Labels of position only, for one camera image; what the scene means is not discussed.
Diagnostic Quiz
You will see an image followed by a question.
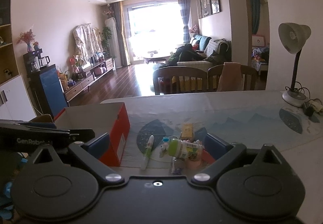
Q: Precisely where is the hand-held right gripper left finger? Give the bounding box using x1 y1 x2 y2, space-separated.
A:
24 133 125 184

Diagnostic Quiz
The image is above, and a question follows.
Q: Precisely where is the black coffee maker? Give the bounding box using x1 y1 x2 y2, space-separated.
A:
23 50 51 73

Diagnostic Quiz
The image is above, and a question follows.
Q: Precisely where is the wooden wall shelf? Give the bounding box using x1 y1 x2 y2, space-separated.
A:
0 0 20 85

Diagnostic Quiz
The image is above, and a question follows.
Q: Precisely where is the white power strip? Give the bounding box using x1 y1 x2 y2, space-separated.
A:
311 99 323 113

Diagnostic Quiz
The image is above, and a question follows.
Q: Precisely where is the blue grey curtain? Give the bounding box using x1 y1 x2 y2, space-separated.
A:
177 0 192 41

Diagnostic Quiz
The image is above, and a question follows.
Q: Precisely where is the vase with pink flowers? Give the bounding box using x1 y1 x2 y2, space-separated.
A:
16 29 36 52

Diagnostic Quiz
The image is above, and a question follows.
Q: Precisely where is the astronaut keychain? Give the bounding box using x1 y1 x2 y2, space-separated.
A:
159 137 171 157

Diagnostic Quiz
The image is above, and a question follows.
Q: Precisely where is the green potted plant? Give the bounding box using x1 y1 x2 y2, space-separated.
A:
102 26 114 58

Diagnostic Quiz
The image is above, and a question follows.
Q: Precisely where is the cloth covered television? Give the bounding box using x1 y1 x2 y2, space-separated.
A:
73 23 103 65

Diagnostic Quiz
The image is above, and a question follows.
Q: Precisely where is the red cardboard box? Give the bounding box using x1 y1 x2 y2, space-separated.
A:
54 102 131 167

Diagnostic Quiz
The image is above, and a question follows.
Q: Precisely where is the person's left hand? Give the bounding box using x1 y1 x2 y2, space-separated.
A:
0 181 14 217

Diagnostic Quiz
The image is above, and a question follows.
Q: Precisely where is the green cap bottle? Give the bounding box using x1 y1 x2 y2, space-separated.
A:
169 139 204 160

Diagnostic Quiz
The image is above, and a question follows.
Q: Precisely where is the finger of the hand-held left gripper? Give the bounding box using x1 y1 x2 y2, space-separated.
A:
0 119 57 129

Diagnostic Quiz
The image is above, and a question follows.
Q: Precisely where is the teal door curtain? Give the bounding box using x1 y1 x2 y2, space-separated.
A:
249 0 260 35

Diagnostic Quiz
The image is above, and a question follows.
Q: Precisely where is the wooden dining chair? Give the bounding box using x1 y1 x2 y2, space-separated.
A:
153 67 209 95
208 63 258 92
29 114 55 124

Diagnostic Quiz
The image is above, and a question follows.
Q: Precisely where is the white standing air conditioner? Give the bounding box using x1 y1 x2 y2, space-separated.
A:
106 17 122 68

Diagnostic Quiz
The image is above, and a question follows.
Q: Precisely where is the black lamp cable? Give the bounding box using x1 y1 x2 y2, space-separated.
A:
285 81 312 102

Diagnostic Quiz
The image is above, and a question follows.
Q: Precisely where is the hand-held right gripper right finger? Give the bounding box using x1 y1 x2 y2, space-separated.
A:
191 133 290 185

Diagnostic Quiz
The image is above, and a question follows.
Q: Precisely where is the yellow cloth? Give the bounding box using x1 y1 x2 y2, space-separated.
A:
172 76 219 91

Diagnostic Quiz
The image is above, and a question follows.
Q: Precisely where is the white green glue pen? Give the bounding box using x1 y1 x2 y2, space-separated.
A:
140 135 155 170

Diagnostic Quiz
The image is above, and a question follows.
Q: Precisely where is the bed with colourful items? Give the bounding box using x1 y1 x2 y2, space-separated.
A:
251 34 270 76

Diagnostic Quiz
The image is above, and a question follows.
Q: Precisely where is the black cabinet with blue panel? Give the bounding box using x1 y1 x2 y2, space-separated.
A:
26 63 67 117

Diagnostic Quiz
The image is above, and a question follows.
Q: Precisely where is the white cupboard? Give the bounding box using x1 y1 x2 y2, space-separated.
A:
0 74 37 122

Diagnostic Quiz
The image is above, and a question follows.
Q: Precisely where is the sofa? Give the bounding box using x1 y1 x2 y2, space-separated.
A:
177 34 232 68

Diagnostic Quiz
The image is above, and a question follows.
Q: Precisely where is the small yellow box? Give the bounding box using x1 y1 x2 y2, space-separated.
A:
181 124 194 139

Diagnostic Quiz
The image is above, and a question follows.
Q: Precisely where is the wooden tv cabinet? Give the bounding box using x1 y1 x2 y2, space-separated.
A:
63 57 115 102

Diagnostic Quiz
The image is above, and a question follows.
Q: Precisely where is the grey desk lamp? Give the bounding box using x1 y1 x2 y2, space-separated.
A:
278 22 311 107

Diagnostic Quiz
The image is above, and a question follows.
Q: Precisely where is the oval coffee table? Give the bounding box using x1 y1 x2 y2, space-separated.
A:
143 50 175 64

